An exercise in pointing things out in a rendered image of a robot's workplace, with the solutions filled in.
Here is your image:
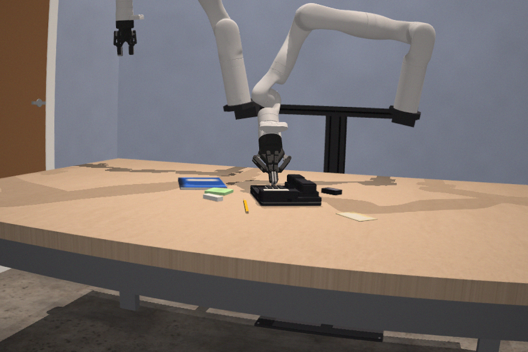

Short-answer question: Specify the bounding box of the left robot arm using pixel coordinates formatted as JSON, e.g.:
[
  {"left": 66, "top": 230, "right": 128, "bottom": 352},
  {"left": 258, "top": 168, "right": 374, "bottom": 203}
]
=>
[{"left": 251, "top": 3, "right": 436, "bottom": 138}]

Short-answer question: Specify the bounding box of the black telephone handset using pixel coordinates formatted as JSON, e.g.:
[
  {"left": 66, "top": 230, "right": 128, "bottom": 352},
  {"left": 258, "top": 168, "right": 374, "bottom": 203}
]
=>
[{"left": 287, "top": 174, "right": 317, "bottom": 192}]

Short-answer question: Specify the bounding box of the black desk phone body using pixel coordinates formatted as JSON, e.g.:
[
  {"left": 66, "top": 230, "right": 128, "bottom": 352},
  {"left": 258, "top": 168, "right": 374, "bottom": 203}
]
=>
[{"left": 250, "top": 182, "right": 321, "bottom": 206}]

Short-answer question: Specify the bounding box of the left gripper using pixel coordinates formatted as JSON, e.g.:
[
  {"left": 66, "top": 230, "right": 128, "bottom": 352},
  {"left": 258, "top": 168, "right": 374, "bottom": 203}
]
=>
[{"left": 252, "top": 133, "right": 292, "bottom": 185}]

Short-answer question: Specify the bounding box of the blue notebook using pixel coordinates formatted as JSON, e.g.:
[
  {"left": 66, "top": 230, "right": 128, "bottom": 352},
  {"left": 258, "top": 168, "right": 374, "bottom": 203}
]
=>
[{"left": 178, "top": 178, "right": 227, "bottom": 190}]

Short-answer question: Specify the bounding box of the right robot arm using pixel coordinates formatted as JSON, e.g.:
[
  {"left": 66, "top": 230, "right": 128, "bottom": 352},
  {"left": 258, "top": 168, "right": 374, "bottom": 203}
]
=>
[{"left": 115, "top": 0, "right": 251, "bottom": 106}]

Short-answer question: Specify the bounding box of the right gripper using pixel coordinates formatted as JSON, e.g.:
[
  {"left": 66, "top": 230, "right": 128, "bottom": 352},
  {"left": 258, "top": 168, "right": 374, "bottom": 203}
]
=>
[{"left": 114, "top": 20, "right": 137, "bottom": 56}]

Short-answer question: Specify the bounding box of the green sticky note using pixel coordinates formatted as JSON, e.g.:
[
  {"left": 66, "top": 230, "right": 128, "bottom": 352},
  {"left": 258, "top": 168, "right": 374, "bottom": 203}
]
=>
[{"left": 204, "top": 188, "right": 234, "bottom": 196}]

